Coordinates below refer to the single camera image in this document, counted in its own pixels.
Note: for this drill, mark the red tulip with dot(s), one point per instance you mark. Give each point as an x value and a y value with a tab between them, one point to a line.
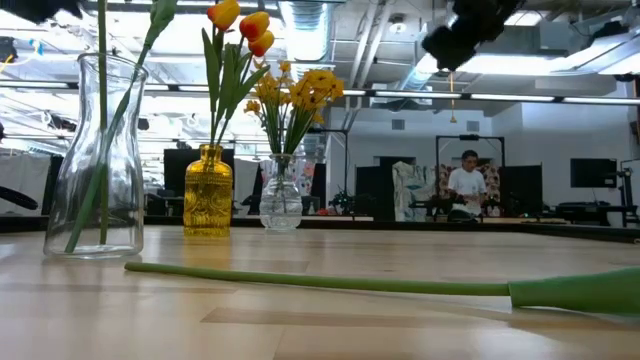
161	15
300	280

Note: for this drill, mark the yellow daffodil bunch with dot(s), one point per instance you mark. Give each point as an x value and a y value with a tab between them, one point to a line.
320	82
267	87

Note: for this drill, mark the yellow orange tulip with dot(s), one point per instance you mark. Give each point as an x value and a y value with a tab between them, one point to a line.
223	12
254	25

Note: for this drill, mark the small yellow tulip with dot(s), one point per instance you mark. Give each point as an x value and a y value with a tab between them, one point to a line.
261	44

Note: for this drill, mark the background black robot arm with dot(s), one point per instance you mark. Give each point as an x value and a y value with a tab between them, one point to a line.
345	202
440	204

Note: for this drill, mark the clear smooth glass vase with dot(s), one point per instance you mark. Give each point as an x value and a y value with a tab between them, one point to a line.
125	200

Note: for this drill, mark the clear textured glass vase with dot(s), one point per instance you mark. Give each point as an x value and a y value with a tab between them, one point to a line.
280	205

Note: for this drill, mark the amber glass vase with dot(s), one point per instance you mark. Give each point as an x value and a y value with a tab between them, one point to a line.
207	200

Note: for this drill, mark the long ceiling light strip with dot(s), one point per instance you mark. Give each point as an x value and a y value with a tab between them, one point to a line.
600	100
417	95
512	97

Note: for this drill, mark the floral patterned cloth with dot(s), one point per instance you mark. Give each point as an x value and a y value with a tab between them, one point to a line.
492	175

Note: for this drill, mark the person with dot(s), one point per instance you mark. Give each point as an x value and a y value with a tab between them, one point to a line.
17	197
467	182

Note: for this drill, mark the white partition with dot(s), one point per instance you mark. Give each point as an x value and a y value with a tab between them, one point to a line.
25	170

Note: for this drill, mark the white teal cloth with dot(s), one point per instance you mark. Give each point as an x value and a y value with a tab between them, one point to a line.
412	187

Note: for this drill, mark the black partition panel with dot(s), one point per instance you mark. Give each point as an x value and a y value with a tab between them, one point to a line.
522	190
375	190

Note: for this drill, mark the dark desk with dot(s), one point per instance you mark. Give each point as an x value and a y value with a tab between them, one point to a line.
590	207

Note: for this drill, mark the black monitor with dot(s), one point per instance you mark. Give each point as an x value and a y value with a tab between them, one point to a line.
172	172

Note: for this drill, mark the grey wall vent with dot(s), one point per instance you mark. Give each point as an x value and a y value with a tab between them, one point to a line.
398	124
472	126

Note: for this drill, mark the black stand frame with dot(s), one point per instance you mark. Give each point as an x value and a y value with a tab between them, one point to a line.
470	137
346	160

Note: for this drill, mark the silver ventilation duct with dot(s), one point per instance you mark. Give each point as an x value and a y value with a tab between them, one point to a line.
350	30

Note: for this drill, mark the black wall screen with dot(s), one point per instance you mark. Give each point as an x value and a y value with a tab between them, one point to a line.
593	173

